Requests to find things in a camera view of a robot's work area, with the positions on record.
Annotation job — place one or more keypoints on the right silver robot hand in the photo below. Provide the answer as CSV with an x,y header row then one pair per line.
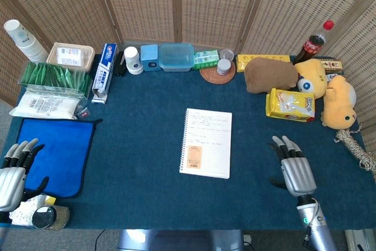
x,y
296,174

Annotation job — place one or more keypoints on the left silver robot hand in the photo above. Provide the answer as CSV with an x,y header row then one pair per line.
x,y
10,180

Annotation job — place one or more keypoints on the white spiral notebook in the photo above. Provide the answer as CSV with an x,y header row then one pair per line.
x,y
211,133

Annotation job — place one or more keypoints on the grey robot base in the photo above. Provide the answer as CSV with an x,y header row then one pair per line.
x,y
179,240

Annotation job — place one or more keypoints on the white crumpled paper pack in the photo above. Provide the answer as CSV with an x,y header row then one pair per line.
x,y
25,210

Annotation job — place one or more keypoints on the small yellow sponge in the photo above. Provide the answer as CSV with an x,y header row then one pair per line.
x,y
50,200

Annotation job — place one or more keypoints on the round black lid tin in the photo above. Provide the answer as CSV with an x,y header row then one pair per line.
x,y
48,217

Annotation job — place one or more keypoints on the blue microfiber cloth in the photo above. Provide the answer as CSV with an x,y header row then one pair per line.
x,y
58,157

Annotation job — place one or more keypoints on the yellow Lipton tea pack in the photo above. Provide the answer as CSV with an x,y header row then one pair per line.
x,y
290,105

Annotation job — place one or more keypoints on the white labelled plastic bag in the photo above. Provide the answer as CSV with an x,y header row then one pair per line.
x,y
44,105

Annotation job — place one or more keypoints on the yellow plush bear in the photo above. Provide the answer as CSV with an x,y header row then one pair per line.
x,y
340,104

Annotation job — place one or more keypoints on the yellow plush with big eye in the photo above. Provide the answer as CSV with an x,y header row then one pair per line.
x,y
312,77

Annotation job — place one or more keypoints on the small black red packet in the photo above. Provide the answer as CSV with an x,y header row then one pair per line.
x,y
83,113

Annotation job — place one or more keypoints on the brown plush toy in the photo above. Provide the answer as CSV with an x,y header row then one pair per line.
x,y
270,76

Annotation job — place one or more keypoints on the small white card box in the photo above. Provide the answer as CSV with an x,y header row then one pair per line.
x,y
330,77

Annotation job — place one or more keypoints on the clear box green tea packets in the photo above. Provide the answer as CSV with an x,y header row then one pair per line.
x,y
55,79

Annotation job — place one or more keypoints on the long yellow red printed box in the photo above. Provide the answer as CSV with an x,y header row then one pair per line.
x,y
332,65

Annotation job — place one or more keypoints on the yellow plastic tray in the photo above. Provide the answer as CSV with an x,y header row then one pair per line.
x,y
264,58

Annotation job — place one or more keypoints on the small white lidded jar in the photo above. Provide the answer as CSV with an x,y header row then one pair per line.
x,y
224,66

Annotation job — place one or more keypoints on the round woven coaster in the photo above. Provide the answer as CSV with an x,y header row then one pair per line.
x,y
211,76

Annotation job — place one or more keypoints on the cola bottle red cap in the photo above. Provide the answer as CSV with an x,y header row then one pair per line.
x,y
312,43

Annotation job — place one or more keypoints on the dark blue table carpet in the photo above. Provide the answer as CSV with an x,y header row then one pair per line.
x,y
141,151

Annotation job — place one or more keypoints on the beige labelled food container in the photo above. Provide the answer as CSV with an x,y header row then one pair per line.
x,y
70,56

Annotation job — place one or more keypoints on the stack of paper cups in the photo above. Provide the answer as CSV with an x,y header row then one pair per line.
x,y
25,42

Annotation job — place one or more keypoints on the small clear plastic cup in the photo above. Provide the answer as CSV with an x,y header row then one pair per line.
x,y
226,54

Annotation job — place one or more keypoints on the blue white toothpaste box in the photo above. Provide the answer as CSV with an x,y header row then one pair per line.
x,y
104,71

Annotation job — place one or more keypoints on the green tissue pack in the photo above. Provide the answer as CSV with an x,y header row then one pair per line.
x,y
205,58

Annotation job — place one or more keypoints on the black stapler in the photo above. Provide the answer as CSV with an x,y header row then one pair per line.
x,y
120,66

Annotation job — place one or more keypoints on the teal plastic lunch box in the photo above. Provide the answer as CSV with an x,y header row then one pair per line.
x,y
176,57

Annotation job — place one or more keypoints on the white paper cup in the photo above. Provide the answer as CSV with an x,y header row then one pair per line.
x,y
132,60

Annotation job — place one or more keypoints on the light blue cardboard box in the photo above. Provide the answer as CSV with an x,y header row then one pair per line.
x,y
149,57

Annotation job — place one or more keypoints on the woven bamboo folding screen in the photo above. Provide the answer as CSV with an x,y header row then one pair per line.
x,y
205,4

